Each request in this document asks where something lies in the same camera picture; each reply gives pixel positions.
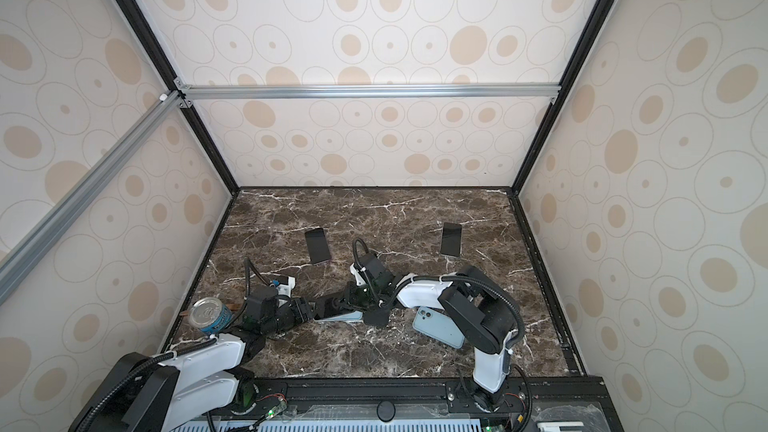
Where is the black phone blue edge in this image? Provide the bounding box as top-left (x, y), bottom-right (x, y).
top-left (313, 294), bottom-right (354, 321)

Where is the light blue case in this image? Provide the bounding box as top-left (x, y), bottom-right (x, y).
top-left (314, 311), bottom-right (363, 322)
top-left (412, 307), bottom-right (465, 349)

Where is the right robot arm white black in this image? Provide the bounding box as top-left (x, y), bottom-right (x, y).
top-left (342, 238), bottom-right (526, 411)

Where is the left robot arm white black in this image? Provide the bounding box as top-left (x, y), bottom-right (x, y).
top-left (70, 278), bottom-right (314, 431)

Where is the black phone left rear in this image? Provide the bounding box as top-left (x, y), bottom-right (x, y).
top-left (305, 227), bottom-right (331, 265)

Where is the black phone right rear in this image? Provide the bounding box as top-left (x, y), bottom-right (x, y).
top-left (440, 223), bottom-right (462, 257)

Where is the blue drink can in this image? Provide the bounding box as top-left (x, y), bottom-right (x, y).
top-left (187, 297), bottom-right (234, 335)

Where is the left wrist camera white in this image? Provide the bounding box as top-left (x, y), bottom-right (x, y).
top-left (269, 275), bottom-right (296, 297)

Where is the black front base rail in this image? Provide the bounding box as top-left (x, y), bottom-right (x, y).
top-left (211, 375), bottom-right (623, 431)

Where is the silver aluminium rail left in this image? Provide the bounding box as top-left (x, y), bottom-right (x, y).
top-left (1, 91), bottom-right (182, 301)

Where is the silver aluminium rail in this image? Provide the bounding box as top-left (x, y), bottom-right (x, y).
top-left (1, 91), bottom-right (182, 301)
top-left (181, 83), bottom-right (560, 100)

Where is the silver aluminium rail rear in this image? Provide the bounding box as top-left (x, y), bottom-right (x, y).
top-left (181, 83), bottom-right (560, 100)

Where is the black frame post left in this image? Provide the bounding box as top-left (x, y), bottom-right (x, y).
top-left (114, 0), bottom-right (240, 196)

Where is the black frame post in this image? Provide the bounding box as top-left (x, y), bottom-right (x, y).
top-left (511, 0), bottom-right (616, 197)
top-left (114, 0), bottom-right (240, 196)

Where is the black frame post right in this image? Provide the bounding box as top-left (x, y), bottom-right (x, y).
top-left (511, 0), bottom-right (616, 197)

